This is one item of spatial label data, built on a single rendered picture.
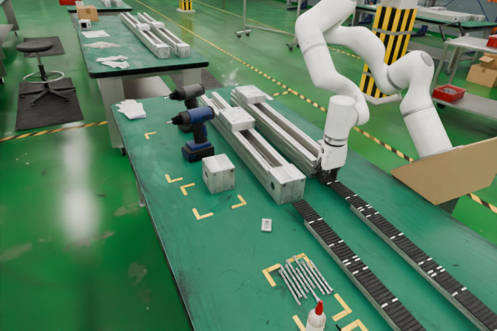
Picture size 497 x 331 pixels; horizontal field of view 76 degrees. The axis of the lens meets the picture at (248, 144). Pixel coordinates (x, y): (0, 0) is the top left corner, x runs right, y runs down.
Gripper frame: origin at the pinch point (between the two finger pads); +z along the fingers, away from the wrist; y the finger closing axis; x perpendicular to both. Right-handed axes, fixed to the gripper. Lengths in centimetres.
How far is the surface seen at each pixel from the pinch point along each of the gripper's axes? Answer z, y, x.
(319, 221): -0.2, -17.9, -19.0
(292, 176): -6.5, -18.1, -2.4
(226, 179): -2.2, -37.4, 9.9
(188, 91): -18, -36, 59
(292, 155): -0.3, -4.9, 17.4
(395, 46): 12, 252, 196
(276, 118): -4.4, 2.3, 43.8
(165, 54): -1, -19, 191
